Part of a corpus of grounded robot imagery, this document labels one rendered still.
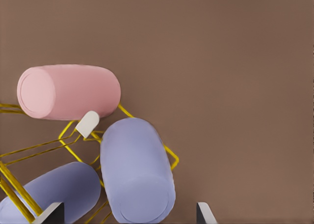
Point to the white rounded rack peg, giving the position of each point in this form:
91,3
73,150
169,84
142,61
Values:
87,123

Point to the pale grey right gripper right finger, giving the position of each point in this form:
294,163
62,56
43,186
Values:
205,214

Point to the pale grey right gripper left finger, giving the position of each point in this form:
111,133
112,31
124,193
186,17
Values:
52,214

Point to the pink cup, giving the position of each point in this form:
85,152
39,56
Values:
73,91

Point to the lavender cup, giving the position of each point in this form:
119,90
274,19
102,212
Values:
135,165
68,184

